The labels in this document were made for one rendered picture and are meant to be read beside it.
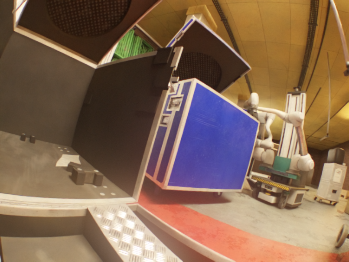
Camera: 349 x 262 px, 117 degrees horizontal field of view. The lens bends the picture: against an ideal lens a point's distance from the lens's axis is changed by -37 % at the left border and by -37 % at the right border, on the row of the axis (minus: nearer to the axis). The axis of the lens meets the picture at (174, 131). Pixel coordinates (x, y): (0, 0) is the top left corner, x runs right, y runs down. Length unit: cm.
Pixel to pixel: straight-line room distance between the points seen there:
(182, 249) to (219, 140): 96
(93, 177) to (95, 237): 33
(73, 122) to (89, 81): 40
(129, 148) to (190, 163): 53
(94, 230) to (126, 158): 42
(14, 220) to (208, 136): 126
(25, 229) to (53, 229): 11
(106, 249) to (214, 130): 111
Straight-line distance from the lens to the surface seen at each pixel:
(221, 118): 141
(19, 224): 65
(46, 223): 66
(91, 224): 66
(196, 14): 365
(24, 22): 162
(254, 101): 205
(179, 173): 120
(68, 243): 69
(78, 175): 80
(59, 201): 65
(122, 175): 90
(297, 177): 244
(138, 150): 82
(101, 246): 63
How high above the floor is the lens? 49
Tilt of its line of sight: 4 degrees up
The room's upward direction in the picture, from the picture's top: 16 degrees clockwise
